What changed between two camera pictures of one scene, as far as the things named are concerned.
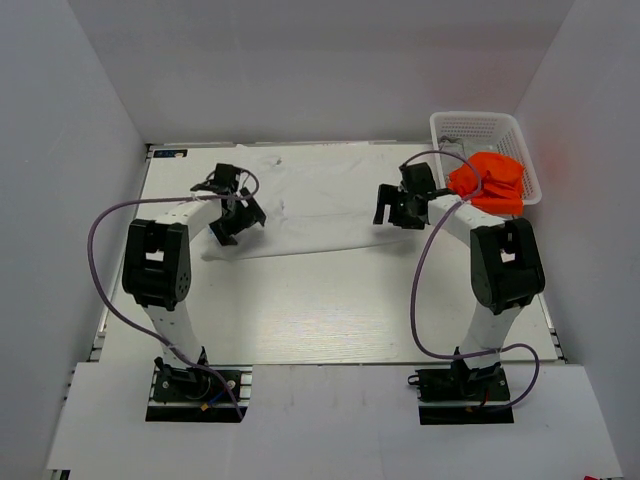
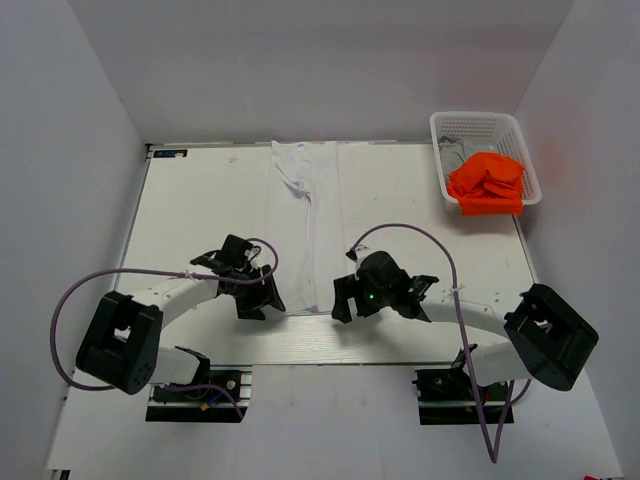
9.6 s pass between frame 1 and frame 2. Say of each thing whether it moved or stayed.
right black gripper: moved
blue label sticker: stayed
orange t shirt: stayed
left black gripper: moved
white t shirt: moved
